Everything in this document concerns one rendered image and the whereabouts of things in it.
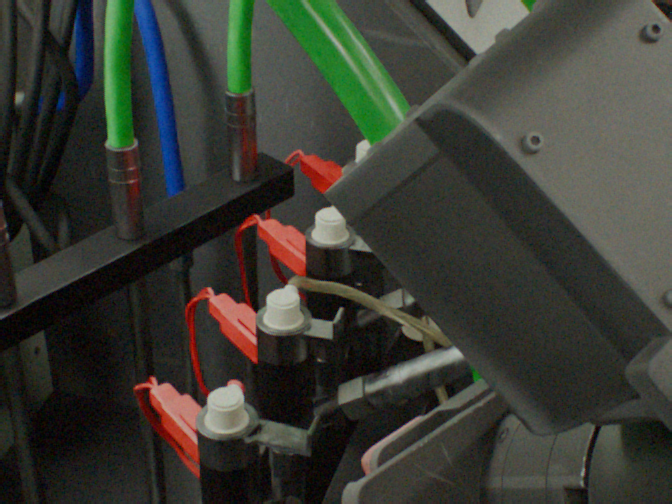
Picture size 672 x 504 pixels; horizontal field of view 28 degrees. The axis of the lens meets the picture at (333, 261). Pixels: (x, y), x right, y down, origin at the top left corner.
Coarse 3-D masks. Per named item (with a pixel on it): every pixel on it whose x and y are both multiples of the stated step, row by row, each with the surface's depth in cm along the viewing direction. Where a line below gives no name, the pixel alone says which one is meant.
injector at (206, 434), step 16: (256, 416) 60; (208, 432) 59; (240, 432) 59; (256, 432) 60; (208, 448) 59; (224, 448) 59; (240, 448) 59; (256, 448) 60; (208, 464) 60; (224, 464) 60; (240, 464) 60; (256, 464) 61; (208, 480) 61; (224, 480) 60; (240, 480) 60; (256, 480) 61; (208, 496) 61; (224, 496) 61; (240, 496) 61; (256, 496) 62; (288, 496) 62
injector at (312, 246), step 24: (312, 240) 72; (312, 264) 73; (336, 264) 72; (312, 312) 74; (336, 312) 74; (360, 312) 75; (360, 336) 75; (336, 360) 76; (336, 384) 77; (336, 432) 79; (336, 456) 81
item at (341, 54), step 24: (288, 0) 34; (312, 0) 34; (288, 24) 34; (312, 24) 34; (336, 24) 34; (312, 48) 34; (336, 48) 34; (360, 48) 34; (336, 72) 34; (360, 72) 34; (384, 72) 34; (360, 96) 34; (384, 96) 34; (360, 120) 34; (384, 120) 34
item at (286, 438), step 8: (264, 424) 60; (272, 424) 60; (280, 424) 60; (264, 432) 60; (272, 432) 60; (280, 432) 60; (288, 432) 60; (296, 432) 60; (304, 432) 60; (248, 440) 59; (256, 440) 59; (264, 440) 59; (272, 440) 59; (280, 440) 59; (288, 440) 59; (296, 440) 59; (304, 440) 59; (280, 448) 59; (288, 448) 59; (296, 448) 59; (304, 448) 59
